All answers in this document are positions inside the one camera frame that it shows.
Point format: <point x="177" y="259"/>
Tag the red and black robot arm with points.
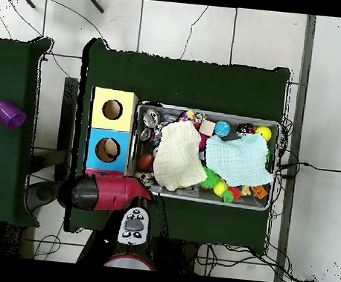
<point x="114" y="192"/>

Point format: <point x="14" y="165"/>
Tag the dark green table cloth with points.
<point x="179" y="82"/>

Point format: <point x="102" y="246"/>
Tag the beige foam block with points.
<point x="208" y="128"/>

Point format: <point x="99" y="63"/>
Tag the grey floor base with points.
<point x="44" y="193"/>

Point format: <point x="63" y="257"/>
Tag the wooden box with three holes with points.
<point x="112" y="123"/>

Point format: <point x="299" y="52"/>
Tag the blue globe ball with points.
<point x="222" y="128"/>

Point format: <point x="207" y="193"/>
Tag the clear mesh bin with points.
<point x="242" y="202"/>

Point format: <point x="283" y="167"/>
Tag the black furniture frame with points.
<point x="69" y="107"/>

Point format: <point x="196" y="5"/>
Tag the crushed printed drink can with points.
<point x="151" y="118"/>

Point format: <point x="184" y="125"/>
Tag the red and black crushed can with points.
<point x="245" y="129"/>

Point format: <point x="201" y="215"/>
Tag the dark green side cloth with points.
<point x="9" y="71"/>

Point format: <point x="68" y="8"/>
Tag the brown ball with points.
<point x="145" y="162"/>

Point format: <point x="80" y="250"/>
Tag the yellow ball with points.
<point x="263" y="132"/>

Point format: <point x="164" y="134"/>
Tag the light blue waffle cloth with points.
<point x="240" y="159"/>

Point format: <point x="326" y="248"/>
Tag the colourful spotted cloth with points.
<point x="190" y="116"/>

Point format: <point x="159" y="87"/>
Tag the green spiky ball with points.
<point x="210" y="179"/>

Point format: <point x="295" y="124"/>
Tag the cream waffle cloth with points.
<point x="178" y="156"/>

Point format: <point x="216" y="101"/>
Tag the purple plastic cup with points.
<point x="10" y="114"/>

